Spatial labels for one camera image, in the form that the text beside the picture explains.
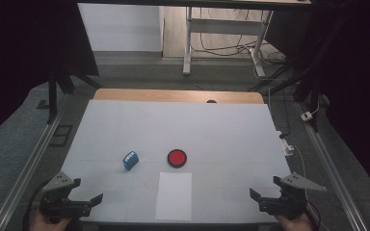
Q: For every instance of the white paper sheet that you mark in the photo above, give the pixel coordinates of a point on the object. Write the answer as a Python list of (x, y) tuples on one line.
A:
[(174, 196)]

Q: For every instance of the white desk frame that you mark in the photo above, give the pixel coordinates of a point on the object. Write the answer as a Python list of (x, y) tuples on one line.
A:
[(224, 26)]

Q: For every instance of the black square floor frame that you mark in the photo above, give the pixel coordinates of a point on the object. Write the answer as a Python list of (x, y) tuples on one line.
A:
[(61, 135)]

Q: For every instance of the round red ink pad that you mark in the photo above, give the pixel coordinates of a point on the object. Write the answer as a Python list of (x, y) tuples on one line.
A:
[(177, 158)]

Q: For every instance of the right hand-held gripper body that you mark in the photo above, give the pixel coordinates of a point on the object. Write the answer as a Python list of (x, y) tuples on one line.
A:
[(285, 203)]

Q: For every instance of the small white adapter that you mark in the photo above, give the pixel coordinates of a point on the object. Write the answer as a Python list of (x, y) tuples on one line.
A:
[(306, 116)]

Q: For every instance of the white foam board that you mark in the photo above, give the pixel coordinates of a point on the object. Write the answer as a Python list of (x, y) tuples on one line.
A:
[(179, 128)]

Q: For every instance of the black stand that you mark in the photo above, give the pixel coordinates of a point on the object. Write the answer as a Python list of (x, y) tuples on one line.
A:
[(52, 96), (305, 83)]

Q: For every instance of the blue stamp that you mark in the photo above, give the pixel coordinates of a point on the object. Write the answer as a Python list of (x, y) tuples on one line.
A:
[(130, 160)]

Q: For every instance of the white power strip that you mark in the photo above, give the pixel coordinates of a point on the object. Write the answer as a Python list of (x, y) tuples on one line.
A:
[(285, 144)]

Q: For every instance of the person's left hand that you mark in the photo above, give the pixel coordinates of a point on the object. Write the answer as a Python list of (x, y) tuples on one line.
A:
[(45, 224)]

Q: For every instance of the black curtain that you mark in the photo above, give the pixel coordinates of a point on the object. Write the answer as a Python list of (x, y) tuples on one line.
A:
[(356, 80), (19, 57)]

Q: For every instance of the wooden table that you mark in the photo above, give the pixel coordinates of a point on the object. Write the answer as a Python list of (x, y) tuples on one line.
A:
[(160, 95)]

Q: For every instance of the aluminium rail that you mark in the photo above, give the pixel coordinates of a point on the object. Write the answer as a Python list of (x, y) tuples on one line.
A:
[(334, 173), (25, 170)]

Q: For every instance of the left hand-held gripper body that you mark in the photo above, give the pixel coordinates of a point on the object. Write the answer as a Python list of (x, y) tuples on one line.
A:
[(59, 205)]

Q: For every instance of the person's right hand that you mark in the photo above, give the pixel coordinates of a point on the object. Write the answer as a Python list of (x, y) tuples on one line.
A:
[(297, 224)]

